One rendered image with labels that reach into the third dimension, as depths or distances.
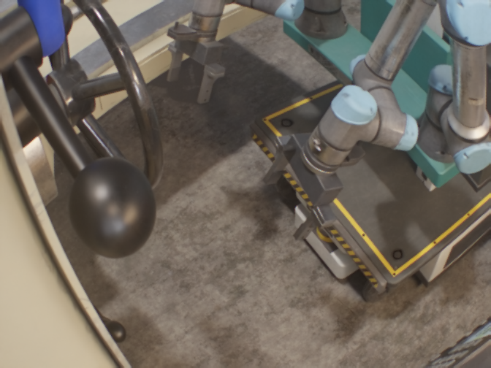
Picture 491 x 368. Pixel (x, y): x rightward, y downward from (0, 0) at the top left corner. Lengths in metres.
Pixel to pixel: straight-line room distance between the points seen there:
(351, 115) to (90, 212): 1.02
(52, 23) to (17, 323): 0.17
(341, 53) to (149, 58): 0.51
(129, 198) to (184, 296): 1.96
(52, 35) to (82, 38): 1.67
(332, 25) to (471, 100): 0.66
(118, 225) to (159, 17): 1.72
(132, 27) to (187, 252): 0.80
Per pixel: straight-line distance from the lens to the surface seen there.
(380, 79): 1.35
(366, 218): 1.93
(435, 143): 1.55
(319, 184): 1.31
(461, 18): 1.06
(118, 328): 0.61
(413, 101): 1.69
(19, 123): 0.51
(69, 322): 0.24
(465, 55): 1.17
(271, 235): 2.28
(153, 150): 0.80
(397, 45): 1.29
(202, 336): 2.10
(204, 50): 1.56
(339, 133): 1.25
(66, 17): 0.40
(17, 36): 0.28
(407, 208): 1.97
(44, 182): 0.82
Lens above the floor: 1.91
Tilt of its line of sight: 53 degrees down
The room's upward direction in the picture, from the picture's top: 2 degrees counter-clockwise
